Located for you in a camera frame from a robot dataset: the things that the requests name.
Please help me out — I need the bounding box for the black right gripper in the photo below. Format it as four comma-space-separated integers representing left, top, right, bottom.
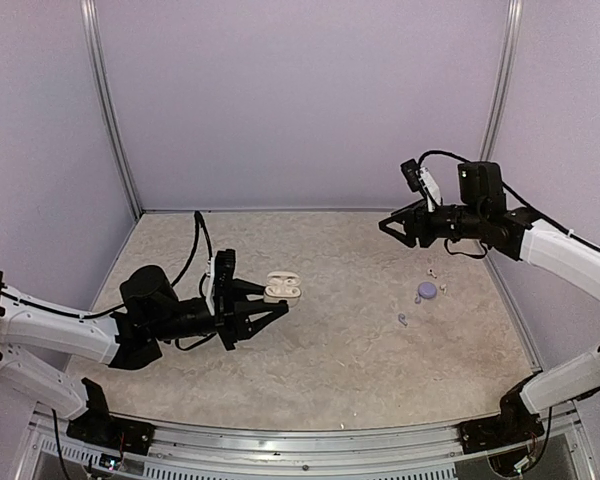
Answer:
380, 196, 486, 247

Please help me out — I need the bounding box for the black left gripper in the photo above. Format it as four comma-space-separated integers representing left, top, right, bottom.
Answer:
150, 278, 288, 350

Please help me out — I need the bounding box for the white earbud charging case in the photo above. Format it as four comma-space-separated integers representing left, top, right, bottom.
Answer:
264, 271, 302, 307

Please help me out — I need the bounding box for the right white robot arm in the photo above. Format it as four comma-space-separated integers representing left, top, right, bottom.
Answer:
379, 159, 600, 444

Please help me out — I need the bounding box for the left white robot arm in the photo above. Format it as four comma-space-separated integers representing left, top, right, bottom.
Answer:
0, 265, 289, 445

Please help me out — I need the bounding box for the purple round earbud case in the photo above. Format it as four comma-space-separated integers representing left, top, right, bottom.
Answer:
414, 282, 438, 304

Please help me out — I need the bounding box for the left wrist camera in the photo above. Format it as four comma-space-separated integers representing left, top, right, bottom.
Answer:
204, 249, 236, 317

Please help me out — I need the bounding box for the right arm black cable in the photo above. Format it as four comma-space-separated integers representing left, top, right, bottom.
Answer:
417, 149, 600, 266

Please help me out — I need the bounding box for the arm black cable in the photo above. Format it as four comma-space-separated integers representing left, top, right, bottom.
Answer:
172, 210, 216, 301
417, 149, 600, 266

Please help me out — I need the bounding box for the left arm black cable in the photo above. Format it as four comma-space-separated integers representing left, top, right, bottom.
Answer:
172, 210, 216, 301

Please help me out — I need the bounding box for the front aluminium rail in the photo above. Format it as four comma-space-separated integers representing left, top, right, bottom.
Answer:
7, 402, 600, 479

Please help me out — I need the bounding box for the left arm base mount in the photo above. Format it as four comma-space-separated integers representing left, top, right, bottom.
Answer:
66, 378, 155, 455

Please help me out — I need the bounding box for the right aluminium frame post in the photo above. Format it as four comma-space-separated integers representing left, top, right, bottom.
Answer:
461, 0, 524, 220

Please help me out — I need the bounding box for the aluminium frame post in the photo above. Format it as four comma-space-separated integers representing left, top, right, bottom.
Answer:
461, 0, 524, 220
79, 0, 144, 222

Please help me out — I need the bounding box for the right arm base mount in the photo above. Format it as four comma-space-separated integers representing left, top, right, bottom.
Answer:
457, 377, 545, 454

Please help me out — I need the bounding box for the left aluminium frame post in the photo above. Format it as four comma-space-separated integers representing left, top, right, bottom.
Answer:
79, 0, 144, 222

